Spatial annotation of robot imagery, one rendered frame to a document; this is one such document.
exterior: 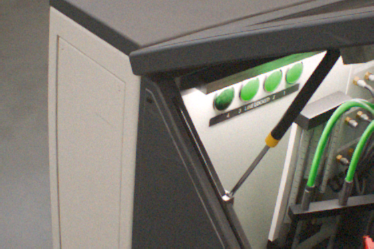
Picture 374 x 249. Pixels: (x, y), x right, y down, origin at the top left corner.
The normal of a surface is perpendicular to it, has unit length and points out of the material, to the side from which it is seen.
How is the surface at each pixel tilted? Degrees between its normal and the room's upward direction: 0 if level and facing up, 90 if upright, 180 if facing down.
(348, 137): 90
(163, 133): 90
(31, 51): 0
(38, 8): 0
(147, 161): 90
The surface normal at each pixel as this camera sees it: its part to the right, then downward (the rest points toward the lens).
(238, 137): 0.66, 0.44
